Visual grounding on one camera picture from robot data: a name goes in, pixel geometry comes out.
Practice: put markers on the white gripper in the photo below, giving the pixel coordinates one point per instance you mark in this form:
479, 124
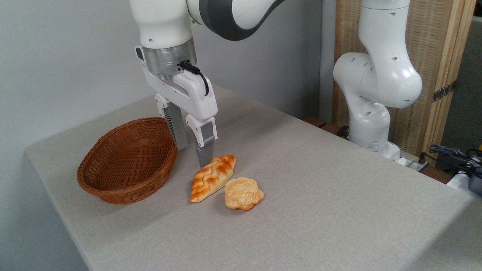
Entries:
196, 94

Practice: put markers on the round pale bread bun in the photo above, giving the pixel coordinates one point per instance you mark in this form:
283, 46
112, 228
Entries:
243, 194

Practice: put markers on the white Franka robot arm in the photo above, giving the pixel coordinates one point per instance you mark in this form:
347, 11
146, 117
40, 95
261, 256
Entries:
376, 82

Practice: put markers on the black plug at robot base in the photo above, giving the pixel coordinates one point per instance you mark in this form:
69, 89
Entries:
422, 158

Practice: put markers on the braided golden bread loaf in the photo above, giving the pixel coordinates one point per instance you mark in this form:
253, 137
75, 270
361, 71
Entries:
211, 178

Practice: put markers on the brown wicker basket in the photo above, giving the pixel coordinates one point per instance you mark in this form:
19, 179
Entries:
128, 165

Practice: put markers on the brown wooden block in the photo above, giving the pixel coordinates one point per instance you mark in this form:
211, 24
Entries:
315, 121
330, 129

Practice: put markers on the grey tablecloth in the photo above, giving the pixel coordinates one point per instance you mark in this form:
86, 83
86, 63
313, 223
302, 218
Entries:
301, 210

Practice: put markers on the metal screen hinge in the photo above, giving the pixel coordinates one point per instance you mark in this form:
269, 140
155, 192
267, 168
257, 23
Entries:
444, 91

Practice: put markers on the wooden woven folding screen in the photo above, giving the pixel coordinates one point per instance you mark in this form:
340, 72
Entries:
433, 45

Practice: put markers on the white power strip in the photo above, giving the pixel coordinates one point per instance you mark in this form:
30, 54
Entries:
457, 182

